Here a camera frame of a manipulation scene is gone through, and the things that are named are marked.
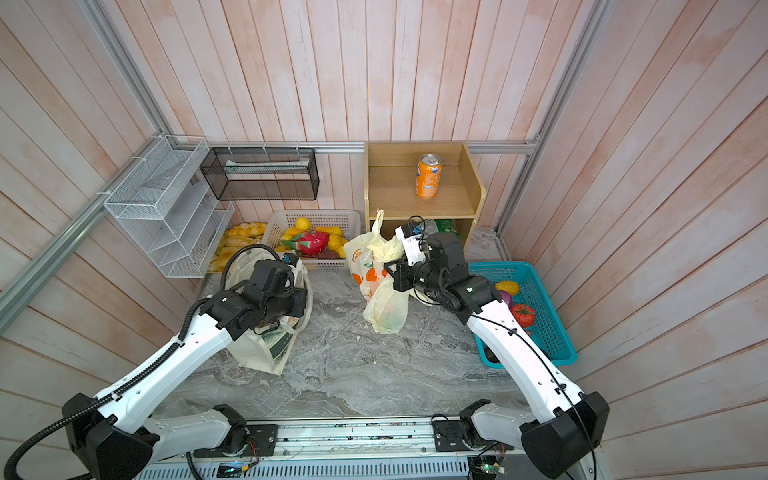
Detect white wire rack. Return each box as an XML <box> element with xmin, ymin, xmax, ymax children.
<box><xmin>104</xmin><ymin>135</ymin><xmax>234</xmax><ymax>279</ymax></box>

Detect green snack packet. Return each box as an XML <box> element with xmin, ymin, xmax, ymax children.
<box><xmin>434</xmin><ymin>219</ymin><xmax>459</xmax><ymax>235</ymax></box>

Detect pink dragon fruit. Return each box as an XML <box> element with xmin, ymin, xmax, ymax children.
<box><xmin>280</xmin><ymin>231</ymin><xmax>329</xmax><ymax>257</ymax></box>

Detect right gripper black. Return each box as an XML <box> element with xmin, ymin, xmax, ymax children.
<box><xmin>385</xmin><ymin>256</ymin><xmax>446</xmax><ymax>296</ymax></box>

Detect cream canvas tote bag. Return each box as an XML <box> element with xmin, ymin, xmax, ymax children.
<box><xmin>225</xmin><ymin>249</ymin><xmax>313</xmax><ymax>376</ymax></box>

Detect wooden shelf unit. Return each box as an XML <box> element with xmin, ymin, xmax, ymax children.
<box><xmin>364</xmin><ymin>141</ymin><xmax>486</xmax><ymax>247</ymax></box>

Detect teal plastic basket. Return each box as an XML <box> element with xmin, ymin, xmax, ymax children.
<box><xmin>469</xmin><ymin>261</ymin><xmax>578</xmax><ymax>366</ymax></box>

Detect yellow bell pepper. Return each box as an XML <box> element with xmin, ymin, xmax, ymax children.
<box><xmin>495</xmin><ymin>280</ymin><xmax>520</xmax><ymax>297</ymax></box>

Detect purple onion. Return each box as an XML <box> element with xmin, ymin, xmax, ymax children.
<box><xmin>500</xmin><ymin>291</ymin><xmax>514</xmax><ymax>308</ymax></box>

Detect tray of yellow breads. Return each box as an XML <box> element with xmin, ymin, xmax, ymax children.
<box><xmin>207</xmin><ymin>222</ymin><xmax>267</xmax><ymax>274</ymax></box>

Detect yellow plastic bag orange print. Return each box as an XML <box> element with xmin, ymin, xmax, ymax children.
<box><xmin>343</xmin><ymin>209</ymin><xmax>409</xmax><ymax>334</ymax></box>

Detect yellow lemon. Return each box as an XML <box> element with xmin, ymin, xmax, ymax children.
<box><xmin>295</xmin><ymin>217</ymin><xmax>311</xmax><ymax>231</ymax></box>

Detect white plastic fruit basket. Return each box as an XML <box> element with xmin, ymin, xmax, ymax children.
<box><xmin>257</xmin><ymin>209</ymin><xmax>362</xmax><ymax>268</ymax></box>

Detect orange soda can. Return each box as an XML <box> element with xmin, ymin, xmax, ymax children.
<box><xmin>416</xmin><ymin>153</ymin><xmax>442</xmax><ymax>199</ymax></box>

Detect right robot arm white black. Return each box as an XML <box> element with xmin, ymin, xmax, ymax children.
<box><xmin>385</xmin><ymin>226</ymin><xmax>610</xmax><ymax>479</ymax></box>

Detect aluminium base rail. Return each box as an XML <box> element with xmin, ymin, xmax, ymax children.
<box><xmin>139</xmin><ymin>414</ymin><xmax>543</xmax><ymax>479</ymax></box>

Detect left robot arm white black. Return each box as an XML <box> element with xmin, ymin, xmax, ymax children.
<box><xmin>4</xmin><ymin>254</ymin><xmax>310</xmax><ymax>479</ymax></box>

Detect red tomato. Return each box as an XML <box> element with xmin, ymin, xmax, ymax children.
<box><xmin>510</xmin><ymin>303</ymin><xmax>536</xmax><ymax>329</ymax></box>

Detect black mesh basket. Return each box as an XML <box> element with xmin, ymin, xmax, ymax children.
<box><xmin>200</xmin><ymin>146</ymin><xmax>320</xmax><ymax>201</ymax></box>

